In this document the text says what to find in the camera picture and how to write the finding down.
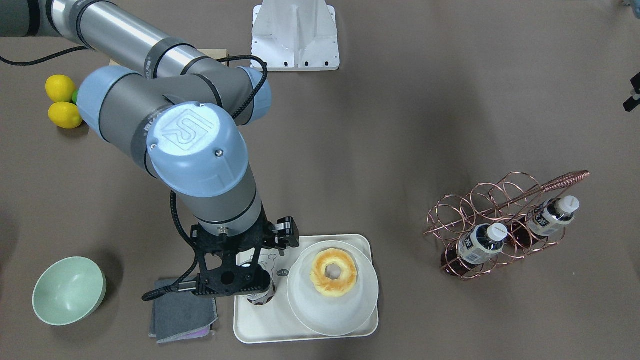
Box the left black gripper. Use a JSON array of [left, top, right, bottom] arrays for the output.
[[622, 73, 640, 112]]

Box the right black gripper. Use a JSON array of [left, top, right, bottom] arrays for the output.
[[190, 211, 300, 297]]

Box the tea bottle rack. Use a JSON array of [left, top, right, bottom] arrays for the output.
[[441, 223, 509, 277], [245, 281, 275, 306], [511, 195, 580, 248]]

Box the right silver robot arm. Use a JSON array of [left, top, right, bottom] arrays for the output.
[[1, 0, 299, 301]]

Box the cream tray bear drawing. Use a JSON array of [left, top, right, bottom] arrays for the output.
[[233, 234, 378, 344]]

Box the tea bottle front rack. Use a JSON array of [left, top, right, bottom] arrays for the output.
[[441, 223, 509, 277]]

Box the grey folded cloth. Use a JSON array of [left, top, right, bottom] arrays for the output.
[[148, 291, 218, 344]]

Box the white round plate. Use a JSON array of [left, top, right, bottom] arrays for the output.
[[286, 240, 379, 337]]

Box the mint green bowl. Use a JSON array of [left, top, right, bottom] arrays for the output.
[[32, 256, 107, 326]]

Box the bamboo cutting board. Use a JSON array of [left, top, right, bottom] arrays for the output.
[[109, 48, 231, 68]]

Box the yellow lemon lower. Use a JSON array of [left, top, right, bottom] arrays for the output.
[[47, 102, 83, 129]]

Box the yellow lemon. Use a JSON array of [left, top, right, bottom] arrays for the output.
[[47, 102, 83, 129], [45, 74, 77, 103]]

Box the yellow lemon upper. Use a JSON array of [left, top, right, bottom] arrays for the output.
[[45, 74, 77, 103]]

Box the glazed ring donut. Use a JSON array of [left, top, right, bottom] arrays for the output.
[[309, 248, 358, 298]]

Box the copper wire bottle rack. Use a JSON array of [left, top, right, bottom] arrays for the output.
[[423, 170, 590, 281]]

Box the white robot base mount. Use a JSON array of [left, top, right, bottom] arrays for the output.
[[251, 0, 341, 72]]

